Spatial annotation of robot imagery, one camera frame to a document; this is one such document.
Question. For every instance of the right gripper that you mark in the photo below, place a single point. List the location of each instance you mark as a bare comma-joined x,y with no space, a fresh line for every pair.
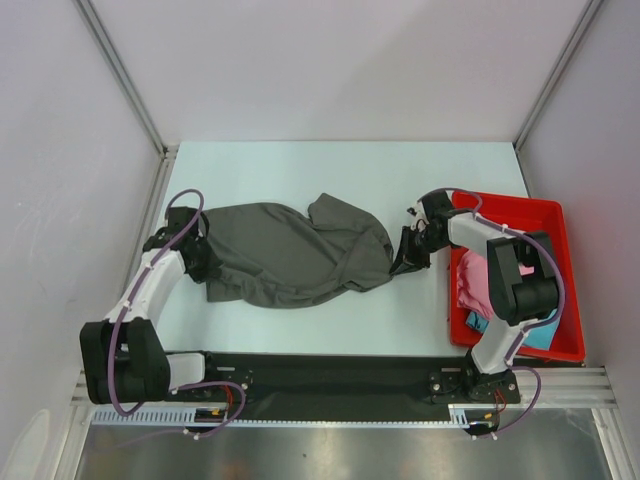
407,258

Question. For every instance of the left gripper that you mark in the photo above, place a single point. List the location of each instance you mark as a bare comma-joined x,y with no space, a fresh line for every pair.
211,270

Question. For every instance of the dark grey t shirt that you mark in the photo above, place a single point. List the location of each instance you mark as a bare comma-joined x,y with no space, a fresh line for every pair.
272,256

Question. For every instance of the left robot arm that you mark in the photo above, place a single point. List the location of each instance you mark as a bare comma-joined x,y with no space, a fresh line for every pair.
123,358

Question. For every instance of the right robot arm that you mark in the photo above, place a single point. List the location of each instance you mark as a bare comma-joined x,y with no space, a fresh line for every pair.
526,288

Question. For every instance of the pink t shirt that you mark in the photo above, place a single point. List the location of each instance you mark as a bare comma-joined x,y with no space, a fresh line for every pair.
473,285

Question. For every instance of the red plastic bin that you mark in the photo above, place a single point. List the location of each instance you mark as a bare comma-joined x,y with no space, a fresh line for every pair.
528,215

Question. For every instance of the blue t shirt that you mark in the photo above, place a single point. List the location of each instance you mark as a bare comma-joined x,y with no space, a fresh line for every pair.
539,338

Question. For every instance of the left aluminium corner post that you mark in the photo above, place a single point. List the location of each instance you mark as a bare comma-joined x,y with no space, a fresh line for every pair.
100,35

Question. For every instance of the aluminium corner post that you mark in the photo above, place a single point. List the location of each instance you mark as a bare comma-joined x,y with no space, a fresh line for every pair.
568,52
100,35

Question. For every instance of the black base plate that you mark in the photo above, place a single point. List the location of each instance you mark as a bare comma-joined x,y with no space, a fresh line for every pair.
354,388

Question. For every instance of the right cable duct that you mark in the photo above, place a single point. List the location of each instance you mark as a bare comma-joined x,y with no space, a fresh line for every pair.
477,415

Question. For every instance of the cable duct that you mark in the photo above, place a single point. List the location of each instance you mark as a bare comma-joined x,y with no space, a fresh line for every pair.
186,417
477,415

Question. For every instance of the left cable duct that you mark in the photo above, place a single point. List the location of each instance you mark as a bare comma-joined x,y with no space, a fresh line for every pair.
186,417

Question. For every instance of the right aluminium corner post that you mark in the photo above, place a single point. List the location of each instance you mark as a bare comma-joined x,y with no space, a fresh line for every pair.
568,52

